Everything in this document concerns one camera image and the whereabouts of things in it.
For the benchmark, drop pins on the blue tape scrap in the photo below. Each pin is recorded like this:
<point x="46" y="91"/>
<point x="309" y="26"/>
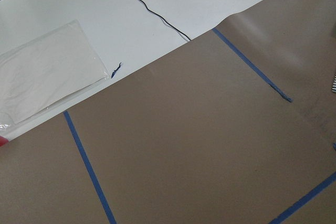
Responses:
<point x="116" y="70"/>

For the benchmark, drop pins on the striped polo shirt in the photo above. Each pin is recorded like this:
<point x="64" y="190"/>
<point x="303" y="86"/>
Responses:
<point x="333" y="89"/>

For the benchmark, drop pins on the clear plastic bag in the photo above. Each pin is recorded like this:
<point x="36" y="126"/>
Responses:
<point x="45" y="70"/>

